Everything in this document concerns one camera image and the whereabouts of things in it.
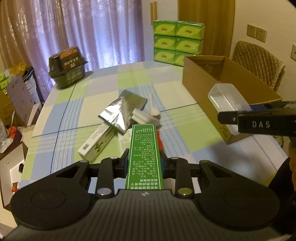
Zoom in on wall socket plates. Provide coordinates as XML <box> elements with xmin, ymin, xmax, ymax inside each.
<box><xmin>246</xmin><ymin>24</ymin><xmax>267</xmax><ymax>43</ymax></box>

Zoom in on white blue medicine box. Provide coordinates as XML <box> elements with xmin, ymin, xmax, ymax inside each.
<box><xmin>117</xmin><ymin>128</ymin><xmax>132</xmax><ymax>154</ymax></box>

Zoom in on side clutter boxes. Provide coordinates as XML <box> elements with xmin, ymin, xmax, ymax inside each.
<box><xmin>1</xmin><ymin>67</ymin><xmax>42</xmax><ymax>210</ymax></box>

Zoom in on dark green noodle bowl pack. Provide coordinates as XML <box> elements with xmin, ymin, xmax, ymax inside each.
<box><xmin>49</xmin><ymin>47</ymin><xmax>88</xmax><ymax>89</ymax></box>

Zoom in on wicker chair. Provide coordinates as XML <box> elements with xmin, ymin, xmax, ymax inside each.
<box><xmin>232</xmin><ymin>40</ymin><xmax>285</xmax><ymax>92</ymax></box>

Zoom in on silver foil pouch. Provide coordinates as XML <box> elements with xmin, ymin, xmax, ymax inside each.
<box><xmin>98</xmin><ymin>90</ymin><xmax>147</xmax><ymax>134</ymax></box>

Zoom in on green tissue pack stack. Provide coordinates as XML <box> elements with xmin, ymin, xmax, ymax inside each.
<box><xmin>153</xmin><ymin>20</ymin><xmax>205</xmax><ymax>66</ymax></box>

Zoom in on checked tablecloth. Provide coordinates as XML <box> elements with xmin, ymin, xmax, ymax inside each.
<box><xmin>20</xmin><ymin>62</ymin><xmax>287</xmax><ymax>187</ymax></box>

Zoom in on red candy packet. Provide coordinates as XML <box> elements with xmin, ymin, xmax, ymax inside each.
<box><xmin>157</xmin><ymin>130</ymin><xmax>163</xmax><ymax>150</ymax></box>

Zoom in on purple grey cardboard sheet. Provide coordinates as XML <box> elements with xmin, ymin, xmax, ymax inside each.
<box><xmin>6</xmin><ymin>74</ymin><xmax>34</xmax><ymax>126</ymax></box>

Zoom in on long white green box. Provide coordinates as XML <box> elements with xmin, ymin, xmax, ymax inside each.
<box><xmin>78</xmin><ymin>123</ymin><xmax>116</xmax><ymax>163</ymax></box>

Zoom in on clear plastic container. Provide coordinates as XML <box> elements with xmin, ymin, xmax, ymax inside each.
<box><xmin>208</xmin><ymin>83</ymin><xmax>252</xmax><ymax>136</ymax></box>

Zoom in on brown cardboard box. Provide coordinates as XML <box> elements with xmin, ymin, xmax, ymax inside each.
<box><xmin>182</xmin><ymin>55</ymin><xmax>282</xmax><ymax>144</ymax></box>

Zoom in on purple curtain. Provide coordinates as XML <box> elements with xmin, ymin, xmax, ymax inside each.
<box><xmin>1</xmin><ymin>1</ymin><xmax>144</xmax><ymax>100</ymax></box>

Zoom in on green medicine box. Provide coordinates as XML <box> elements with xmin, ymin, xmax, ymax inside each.
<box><xmin>125</xmin><ymin>124</ymin><xmax>164</xmax><ymax>190</ymax></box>

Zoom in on white square plug device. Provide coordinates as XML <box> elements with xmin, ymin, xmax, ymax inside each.
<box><xmin>132</xmin><ymin>108</ymin><xmax>161</xmax><ymax>126</ymax></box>

